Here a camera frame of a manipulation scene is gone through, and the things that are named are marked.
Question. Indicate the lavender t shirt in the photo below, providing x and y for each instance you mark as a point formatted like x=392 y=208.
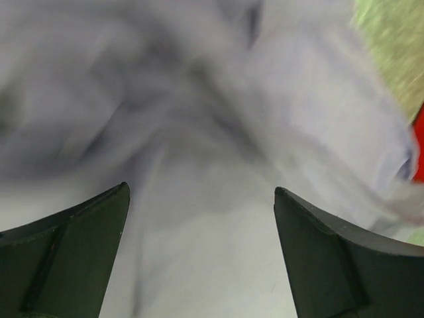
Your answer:
x=203 y=108

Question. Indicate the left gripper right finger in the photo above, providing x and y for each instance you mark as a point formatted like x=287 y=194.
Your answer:
x=337 y=269

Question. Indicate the red plastic tray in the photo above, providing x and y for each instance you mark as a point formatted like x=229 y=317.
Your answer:
x=418 y=130

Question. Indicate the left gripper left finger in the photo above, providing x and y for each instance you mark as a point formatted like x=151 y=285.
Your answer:
x=60 y=265

